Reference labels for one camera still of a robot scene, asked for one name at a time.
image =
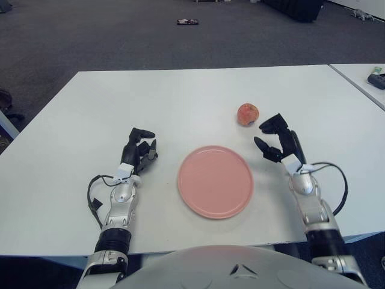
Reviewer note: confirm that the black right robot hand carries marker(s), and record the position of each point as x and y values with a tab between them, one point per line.
285	138

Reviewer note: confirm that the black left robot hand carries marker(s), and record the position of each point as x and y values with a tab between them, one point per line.
130	152

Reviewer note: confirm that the red apple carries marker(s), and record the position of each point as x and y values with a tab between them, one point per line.
248	114

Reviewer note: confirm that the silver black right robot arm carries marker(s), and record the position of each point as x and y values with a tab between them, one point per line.
316	207

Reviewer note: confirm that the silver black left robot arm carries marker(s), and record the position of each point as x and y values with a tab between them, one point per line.
120	207

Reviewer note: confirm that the pink round plate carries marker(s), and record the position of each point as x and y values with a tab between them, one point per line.
215	182

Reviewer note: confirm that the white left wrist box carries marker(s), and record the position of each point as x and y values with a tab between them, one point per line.
124	171

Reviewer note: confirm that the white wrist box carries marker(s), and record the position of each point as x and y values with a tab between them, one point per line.
291	163
124	171

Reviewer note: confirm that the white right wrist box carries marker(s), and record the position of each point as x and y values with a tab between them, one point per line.
291	163

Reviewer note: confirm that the dark grey handheld controller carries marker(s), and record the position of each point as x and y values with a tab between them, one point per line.
377	80

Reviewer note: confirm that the green packet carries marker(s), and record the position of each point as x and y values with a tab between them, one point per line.
378	70

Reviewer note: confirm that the white panel edge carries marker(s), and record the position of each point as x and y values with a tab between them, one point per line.
7	125

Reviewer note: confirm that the large black case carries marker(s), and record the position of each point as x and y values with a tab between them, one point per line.
297	10

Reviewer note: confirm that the black office chair base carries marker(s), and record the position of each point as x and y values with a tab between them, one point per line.
6	97

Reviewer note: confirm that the grey robot torso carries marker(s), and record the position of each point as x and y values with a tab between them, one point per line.
210	268

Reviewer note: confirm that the small black device on floor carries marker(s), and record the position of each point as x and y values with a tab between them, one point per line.
187	22

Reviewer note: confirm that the small grey robot toy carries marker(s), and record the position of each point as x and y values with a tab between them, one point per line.
362	14

